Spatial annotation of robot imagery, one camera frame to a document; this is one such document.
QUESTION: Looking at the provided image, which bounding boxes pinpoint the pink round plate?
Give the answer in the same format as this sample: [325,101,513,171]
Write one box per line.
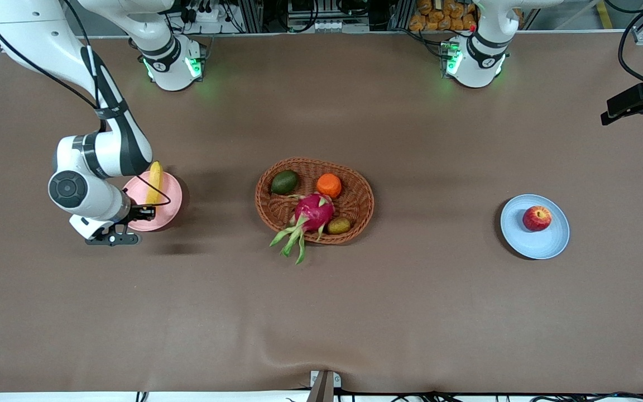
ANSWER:
[122,170,183,232]

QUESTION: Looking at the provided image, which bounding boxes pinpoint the orange fruit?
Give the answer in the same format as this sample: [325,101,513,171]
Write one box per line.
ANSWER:
[316,173,343,198]

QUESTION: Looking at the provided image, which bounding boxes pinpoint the metal table edge bracket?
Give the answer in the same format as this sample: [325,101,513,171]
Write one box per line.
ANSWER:
[309,370,342,402]

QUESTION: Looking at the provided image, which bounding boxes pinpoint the pink dragon fruit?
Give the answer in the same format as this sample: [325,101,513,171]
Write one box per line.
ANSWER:
[269,193,336,265]

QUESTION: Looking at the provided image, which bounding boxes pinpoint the brown wicker basket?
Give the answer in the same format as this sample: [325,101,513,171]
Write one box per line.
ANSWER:
[255,157,375,245]

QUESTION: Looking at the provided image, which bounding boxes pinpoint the pile of orange buns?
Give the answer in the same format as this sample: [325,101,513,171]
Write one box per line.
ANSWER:
[409,0,478,32]

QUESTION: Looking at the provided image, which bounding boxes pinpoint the green avocado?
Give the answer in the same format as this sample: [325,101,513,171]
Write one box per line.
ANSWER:
[270,170,300,195]

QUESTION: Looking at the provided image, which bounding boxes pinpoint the yellow banana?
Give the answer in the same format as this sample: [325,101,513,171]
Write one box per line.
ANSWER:
[146,161,164,205]

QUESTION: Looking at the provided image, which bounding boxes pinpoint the light blue round plate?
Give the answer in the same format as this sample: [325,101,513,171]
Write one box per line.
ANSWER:
[500,194,570,260]

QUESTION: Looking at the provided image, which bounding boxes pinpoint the red apple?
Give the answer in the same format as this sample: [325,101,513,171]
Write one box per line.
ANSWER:
[522,205,553,232]

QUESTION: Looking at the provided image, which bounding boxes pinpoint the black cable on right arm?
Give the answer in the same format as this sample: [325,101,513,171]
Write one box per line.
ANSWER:
[0,0,172,207]

